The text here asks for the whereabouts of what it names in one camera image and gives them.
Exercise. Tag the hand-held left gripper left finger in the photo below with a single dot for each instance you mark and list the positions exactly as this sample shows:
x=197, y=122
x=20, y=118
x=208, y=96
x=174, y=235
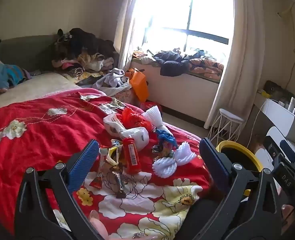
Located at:
x=83, y=165

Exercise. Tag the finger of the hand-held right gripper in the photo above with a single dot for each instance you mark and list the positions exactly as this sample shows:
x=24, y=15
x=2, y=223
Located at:
x=280, y=146

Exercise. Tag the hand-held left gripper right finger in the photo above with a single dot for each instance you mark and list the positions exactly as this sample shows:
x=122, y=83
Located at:
x=212, y=160

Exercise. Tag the yellow rimmed black bin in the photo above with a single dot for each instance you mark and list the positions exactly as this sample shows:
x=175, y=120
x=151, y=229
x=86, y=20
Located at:
x=226, y=143

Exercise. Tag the red plastic bag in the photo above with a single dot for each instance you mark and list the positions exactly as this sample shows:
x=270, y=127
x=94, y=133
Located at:
x=132, y=117

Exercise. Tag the white foam fruit net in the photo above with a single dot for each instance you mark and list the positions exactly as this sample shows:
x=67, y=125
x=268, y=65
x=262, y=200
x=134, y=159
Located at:
x=152, y=115
x=172, y=160

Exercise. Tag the person's right hand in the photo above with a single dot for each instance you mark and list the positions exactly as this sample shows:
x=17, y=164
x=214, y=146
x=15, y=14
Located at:
x=286, y=208

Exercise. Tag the person's left hand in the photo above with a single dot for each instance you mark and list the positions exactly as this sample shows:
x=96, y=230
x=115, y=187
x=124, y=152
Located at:
x=96, y=221

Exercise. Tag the red white wrapper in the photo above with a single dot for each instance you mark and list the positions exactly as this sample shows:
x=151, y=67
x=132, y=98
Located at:
x=100, y=172

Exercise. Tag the white dressing table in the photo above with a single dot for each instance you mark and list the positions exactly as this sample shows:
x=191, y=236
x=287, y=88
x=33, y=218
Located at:
x=280, y=115

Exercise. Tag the brown bar wrapper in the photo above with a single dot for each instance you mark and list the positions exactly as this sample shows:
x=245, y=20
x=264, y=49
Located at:
x=120, y=180

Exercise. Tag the white bottle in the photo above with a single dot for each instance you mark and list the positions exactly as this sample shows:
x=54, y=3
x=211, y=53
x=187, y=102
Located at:
x=292, y=105

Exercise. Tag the red snack tube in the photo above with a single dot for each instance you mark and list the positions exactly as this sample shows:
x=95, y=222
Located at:
x=131, y=155

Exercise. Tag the dark printed snack packet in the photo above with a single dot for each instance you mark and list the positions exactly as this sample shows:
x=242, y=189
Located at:
x=162, y=151

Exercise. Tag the red floral blanket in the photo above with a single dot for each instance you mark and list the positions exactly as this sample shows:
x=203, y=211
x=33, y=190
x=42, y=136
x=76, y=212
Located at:
x=37, y=142

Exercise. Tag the yellow packet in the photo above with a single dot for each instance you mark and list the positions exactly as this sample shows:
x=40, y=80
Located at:
x=265, y=93

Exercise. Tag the dark bag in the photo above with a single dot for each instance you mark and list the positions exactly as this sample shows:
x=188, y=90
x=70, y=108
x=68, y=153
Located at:
x=275, y=87

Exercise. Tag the silver printed wrapper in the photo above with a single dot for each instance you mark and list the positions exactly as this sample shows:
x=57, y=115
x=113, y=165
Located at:
x=112, y=106
x=87, y=96

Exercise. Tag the white window seat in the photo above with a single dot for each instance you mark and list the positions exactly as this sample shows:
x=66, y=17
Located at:
x=182, y=92

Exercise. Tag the red shopping bag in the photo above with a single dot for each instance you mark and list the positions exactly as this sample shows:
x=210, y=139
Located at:
x=150, y=105

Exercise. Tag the lilac white garment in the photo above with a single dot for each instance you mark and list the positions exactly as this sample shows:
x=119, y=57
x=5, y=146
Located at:
x=112, y=77

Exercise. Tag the beige bed mattress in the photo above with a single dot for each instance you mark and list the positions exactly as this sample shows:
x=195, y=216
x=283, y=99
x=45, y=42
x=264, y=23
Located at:
x=25, y=90

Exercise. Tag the orange bag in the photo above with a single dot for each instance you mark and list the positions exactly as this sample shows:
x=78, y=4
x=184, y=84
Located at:
x=140, y=85

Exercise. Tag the cream curtain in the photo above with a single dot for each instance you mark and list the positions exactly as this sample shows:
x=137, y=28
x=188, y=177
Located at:
x=127, y=30
x=237, y=55

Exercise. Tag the dark blue jacket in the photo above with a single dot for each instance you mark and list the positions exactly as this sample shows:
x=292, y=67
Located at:
x=172, y=65

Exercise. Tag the pile of clothes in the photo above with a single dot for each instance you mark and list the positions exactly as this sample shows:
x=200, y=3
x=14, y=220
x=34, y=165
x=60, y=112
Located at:
x=87, y=42

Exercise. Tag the blue patterned cloth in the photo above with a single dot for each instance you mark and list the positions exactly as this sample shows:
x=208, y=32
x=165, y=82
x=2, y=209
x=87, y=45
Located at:
x=2, y=72

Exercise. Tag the grey headboard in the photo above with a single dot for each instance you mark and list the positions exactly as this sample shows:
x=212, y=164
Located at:
x=25, y=52

